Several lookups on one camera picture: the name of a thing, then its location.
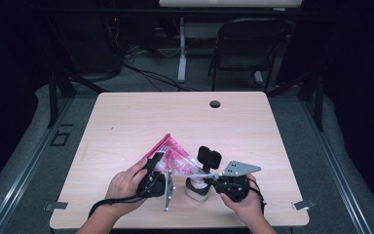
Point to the grey metal table bracket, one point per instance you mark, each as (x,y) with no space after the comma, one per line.
(56,205)
(303,204)

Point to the person's right hand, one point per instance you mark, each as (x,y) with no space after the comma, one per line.
(248,208)

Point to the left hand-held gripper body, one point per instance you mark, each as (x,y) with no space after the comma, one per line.
(152,185)

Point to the white desk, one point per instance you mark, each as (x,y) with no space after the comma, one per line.
(182,48)

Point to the person's left hand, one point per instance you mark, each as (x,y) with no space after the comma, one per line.
(123,188)

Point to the black horizontal metal bar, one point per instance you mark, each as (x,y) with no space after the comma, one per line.
(110,11)

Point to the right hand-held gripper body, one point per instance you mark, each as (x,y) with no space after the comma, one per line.
(233,187)

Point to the dark equipment with red light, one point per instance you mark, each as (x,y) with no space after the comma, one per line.
(97,45)

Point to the black folding chair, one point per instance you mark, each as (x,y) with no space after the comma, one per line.
(250,42)

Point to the pink printed plastic bag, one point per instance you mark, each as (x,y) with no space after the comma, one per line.
(175,159)

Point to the black metal stand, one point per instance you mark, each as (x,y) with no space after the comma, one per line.
(53,97)
(319,100)

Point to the aluminium floor rail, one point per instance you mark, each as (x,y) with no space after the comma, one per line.
(29,169)
(334,162)

